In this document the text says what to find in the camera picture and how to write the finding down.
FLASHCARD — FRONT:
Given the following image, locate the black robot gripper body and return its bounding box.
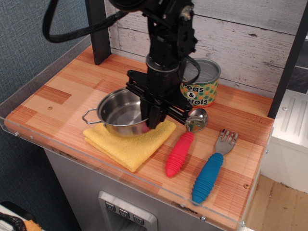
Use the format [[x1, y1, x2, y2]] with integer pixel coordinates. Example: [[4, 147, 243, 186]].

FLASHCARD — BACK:
[[127, 62, 192, 123]]

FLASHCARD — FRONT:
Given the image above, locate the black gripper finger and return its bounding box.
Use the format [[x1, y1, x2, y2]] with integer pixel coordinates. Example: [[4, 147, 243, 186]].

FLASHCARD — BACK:
[[147, 105, 166, 129], [140, 96, 151, 119]]

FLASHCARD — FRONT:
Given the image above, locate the small stainless steel pot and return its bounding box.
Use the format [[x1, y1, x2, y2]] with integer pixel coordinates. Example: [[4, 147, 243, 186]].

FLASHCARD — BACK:
[[82, 88, 151, 137]]

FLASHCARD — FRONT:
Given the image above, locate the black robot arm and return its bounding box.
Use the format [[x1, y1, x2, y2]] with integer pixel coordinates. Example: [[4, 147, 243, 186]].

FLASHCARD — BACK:
[[111, 0, 200, 129]]

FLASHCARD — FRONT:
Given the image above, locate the folded yellow cloth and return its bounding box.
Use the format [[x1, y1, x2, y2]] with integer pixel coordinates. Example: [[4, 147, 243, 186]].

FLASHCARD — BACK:
[[83, 120, 176, 172]]

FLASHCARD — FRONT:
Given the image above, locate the peas and carrots can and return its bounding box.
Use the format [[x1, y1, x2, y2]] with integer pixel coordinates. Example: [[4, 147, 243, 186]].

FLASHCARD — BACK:
[[180, 58, 221, 108]]

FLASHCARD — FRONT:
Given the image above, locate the grey toy fridge cabinet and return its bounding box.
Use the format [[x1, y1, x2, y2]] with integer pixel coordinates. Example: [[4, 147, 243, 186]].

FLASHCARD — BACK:
[[45, 150, 219, 231]]

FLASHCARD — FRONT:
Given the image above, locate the silver dispenser button panel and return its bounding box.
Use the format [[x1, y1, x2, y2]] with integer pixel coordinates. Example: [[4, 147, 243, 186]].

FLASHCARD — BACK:
[[98, 191, 158, 231]]

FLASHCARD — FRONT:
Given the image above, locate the white plastic appliance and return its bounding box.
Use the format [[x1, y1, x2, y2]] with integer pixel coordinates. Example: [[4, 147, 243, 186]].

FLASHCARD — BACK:
[[260, 90, 308, 193]]

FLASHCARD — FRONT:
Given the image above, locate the spoon with red handle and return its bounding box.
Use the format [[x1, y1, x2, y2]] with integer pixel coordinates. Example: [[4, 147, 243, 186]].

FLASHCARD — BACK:
[[165, 108, 208, 178]]

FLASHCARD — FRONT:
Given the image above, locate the black left frame post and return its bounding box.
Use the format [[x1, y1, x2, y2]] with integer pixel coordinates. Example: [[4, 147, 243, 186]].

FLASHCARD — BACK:
[[85, 0, 111, 65]]

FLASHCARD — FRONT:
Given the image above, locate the black frame post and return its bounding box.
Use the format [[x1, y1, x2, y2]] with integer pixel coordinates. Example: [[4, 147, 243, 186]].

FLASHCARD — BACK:
[[268, 2, 308, 119], [85, 0, 111, 65]]

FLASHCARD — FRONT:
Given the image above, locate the fork with blue handle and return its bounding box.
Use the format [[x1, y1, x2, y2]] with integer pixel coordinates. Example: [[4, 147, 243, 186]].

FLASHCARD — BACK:
[[192, 129, 238, 205]]

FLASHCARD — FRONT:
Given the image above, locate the black braided cable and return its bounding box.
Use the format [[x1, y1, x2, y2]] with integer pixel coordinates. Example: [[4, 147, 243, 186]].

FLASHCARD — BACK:
[[42, 0, 129, 44]]

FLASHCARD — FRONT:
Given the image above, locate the black right frame post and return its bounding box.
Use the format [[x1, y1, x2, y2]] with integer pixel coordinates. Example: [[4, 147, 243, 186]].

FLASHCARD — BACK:
[[268, 2, 308, 119]]

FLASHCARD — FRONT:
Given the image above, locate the clear acrylic guard rail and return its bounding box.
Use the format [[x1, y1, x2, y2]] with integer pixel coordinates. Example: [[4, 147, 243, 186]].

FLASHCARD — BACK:
[[0, 38, 273, 231]]

